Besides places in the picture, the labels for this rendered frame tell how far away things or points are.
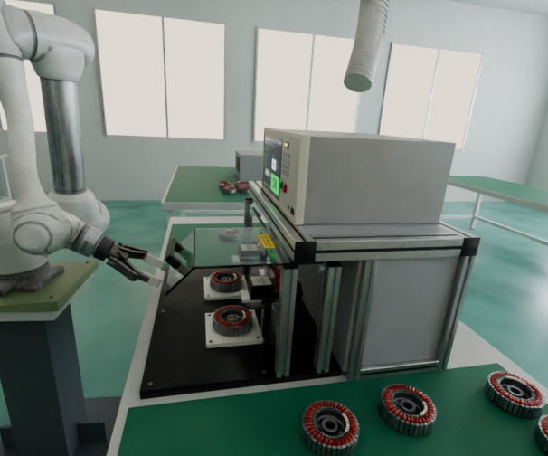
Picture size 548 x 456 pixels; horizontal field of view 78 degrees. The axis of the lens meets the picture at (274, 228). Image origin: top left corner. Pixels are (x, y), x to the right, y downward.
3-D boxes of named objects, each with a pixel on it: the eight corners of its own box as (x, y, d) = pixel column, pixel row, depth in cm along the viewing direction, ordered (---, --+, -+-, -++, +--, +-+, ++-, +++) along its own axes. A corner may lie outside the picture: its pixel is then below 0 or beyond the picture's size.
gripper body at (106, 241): (96, 250, 109) (123, 262, 112) (88, 261, 101) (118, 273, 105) (107, 231, 108) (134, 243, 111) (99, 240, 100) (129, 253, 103)
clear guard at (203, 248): (165, 295, 66) (163, 268, 64) (173, 250, 88) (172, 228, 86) (321, 287, 73) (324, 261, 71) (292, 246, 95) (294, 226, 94)
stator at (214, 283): (210, 294, 112) (210, 284, 110) (209, 279, 122) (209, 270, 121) (243, 292, 114) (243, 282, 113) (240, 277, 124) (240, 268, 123)
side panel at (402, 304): (347, 381, 82) (366, 260, 72) (343, 373, 85) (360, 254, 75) (447, 369, 88) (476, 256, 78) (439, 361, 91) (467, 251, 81)
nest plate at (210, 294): (204, 300, 110) (204, 297, 109) (203, 280, 124) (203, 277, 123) (250, 298, 113) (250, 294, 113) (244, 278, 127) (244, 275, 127)
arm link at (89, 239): (67, 254, 99) (87, 263, 101) (80, 229, 98) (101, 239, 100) (77, 243, 108) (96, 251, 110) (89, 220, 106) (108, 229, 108)
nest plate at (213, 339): (206, 348, 87) (206, 344, 87) (204, 316, 101) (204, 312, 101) (262, 343, 91) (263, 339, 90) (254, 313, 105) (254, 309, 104)
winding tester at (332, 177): (294, 225, 78) (301, 134, 72) (261, 187, 118) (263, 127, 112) (439, 223, 86) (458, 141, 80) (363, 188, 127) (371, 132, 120)
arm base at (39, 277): (-33, 300, 104) (-38, 284, 102) (15, 270, 125) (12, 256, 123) (29, 298, 105) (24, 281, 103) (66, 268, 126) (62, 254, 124)
